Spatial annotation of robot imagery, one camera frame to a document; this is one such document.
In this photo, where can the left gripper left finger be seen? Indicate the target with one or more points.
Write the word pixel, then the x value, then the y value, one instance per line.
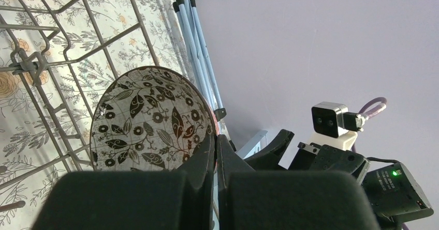
pixel 178 199

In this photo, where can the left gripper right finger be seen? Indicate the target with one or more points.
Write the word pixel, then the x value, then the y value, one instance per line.
pixel 254 194

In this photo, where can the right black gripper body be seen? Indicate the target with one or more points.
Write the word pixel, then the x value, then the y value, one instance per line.
pixel 308 157

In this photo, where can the pink patterned bowl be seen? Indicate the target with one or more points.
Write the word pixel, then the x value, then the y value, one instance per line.
pixel 150 119

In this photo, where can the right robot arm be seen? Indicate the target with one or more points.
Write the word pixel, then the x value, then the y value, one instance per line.
pixel 393 193

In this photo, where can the blue folded metal stand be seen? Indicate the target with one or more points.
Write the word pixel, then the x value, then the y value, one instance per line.
pixel 198 54

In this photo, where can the floral patterned table mat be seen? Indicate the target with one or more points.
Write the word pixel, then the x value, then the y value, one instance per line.
pixel 91 85

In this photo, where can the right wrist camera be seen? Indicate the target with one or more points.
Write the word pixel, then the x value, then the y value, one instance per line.
pixel 335 126

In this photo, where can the grey wire dish rack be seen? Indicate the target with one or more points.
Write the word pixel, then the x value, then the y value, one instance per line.
pixel 57 59

